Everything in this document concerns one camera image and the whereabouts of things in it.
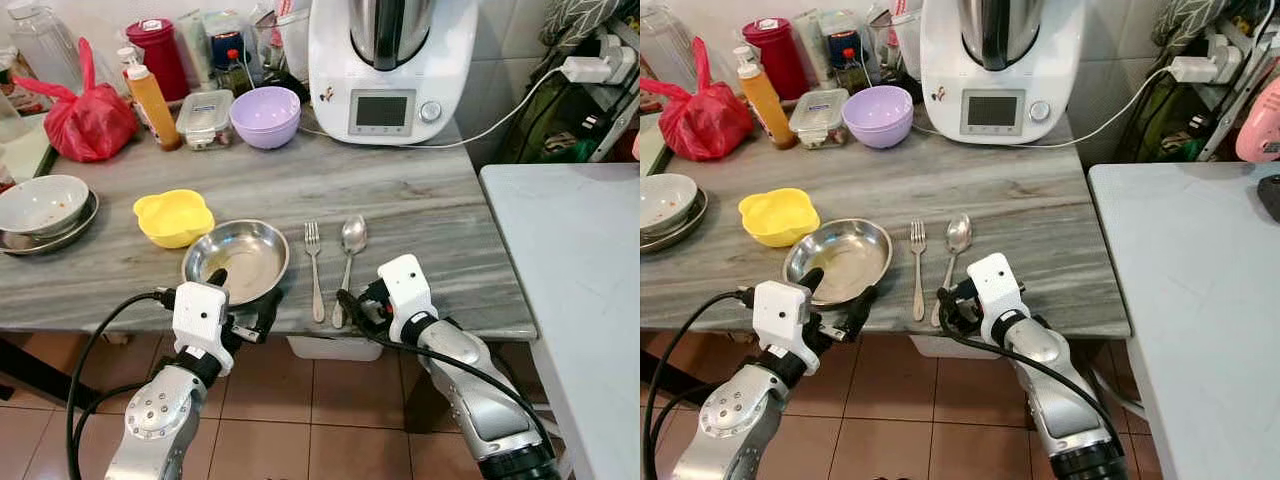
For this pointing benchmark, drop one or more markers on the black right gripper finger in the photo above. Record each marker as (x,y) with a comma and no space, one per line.
(349,308)
(944,308)

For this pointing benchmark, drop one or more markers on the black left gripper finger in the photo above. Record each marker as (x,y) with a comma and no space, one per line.
(815,283)
(217,279)
(863,308)
(270,310)

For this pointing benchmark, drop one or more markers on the steel spoon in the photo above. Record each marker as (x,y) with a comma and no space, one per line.
(353,235)
(958,235)

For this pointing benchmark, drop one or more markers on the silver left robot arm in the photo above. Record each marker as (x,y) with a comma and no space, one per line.
(160,420)
(730,420)

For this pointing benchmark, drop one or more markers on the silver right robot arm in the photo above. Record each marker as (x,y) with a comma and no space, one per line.
(480,400)
(1060,400)

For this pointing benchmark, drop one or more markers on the white box under table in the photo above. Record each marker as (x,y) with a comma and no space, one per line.
(330,348)
(935,347)

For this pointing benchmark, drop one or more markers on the deep steel dish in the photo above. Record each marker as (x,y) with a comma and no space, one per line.
(850,255)
(250,255)

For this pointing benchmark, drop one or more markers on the steel fork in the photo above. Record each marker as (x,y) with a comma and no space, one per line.
(312,240)
(917,240)

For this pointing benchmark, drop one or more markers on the yellow plastic bowl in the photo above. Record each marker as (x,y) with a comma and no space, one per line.
(172,218)
(778,217)

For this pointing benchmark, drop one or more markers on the shallow steel plate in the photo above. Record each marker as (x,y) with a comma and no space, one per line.
(50,246)
(682,241)

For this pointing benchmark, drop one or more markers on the purple plastic bowl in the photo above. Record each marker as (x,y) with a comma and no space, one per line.
(878,120)
(265,122)

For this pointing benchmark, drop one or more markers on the clear lidded food container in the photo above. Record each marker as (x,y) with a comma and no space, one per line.
(205,115)
(818,113)

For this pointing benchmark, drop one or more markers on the orange sauce squeeze bottle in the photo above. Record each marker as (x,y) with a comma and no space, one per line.
(155,110)
(768,108)

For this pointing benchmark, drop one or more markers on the red plastic bag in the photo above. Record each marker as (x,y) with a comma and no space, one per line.
(705,125)
(90,125)

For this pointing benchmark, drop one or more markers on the white side table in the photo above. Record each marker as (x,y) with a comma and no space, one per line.
(1180,280)
(570,260)

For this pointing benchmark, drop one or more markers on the dark bottle red cap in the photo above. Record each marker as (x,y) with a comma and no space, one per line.
(849,73)
(236,75)

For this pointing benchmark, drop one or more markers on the pale green glass tray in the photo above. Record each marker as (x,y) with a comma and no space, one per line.
(25,150)
(650,150)

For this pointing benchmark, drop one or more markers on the maroon canister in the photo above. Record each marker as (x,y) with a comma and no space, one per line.
(160,60)
(775,58)

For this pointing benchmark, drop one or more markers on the white pump bottle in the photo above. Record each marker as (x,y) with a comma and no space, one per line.
(127,55)
(742,55)

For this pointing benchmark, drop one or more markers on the dark green bag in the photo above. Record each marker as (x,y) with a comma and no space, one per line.
(1150,130)
(540,130)

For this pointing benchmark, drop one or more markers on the clear plastic jug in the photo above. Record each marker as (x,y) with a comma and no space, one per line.
(897,40)
(285,45)

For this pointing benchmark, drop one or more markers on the white kitchen cooking machine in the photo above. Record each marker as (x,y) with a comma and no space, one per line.
(940,60)
(330,60)

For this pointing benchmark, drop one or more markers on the metal shelf rack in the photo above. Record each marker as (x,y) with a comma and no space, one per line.
(625,110)
(1232,110)

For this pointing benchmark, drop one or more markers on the clear glass jar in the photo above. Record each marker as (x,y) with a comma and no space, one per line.
(45,50)
(665,45)

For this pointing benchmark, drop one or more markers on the white power adapter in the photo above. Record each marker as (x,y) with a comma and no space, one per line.
(590,68)
(1195,68)

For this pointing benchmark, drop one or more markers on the black object on side table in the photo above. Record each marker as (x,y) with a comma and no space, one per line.
(1270,198)

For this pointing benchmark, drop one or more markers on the pink appliance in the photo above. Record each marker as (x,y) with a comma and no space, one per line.
(1262,125)

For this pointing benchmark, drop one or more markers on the grey patterned cloth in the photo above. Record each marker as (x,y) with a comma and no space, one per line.
(1195,15)
(585,15)

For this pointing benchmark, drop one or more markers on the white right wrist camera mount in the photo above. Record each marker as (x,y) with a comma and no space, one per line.
(995,285)
(408,285)

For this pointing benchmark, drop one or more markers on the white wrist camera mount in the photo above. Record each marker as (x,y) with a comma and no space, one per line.
(408,285)
(995,285)
(778,315)
(198,315)

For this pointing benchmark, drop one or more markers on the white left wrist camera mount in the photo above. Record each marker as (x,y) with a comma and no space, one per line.
(778,315)
(198,315)

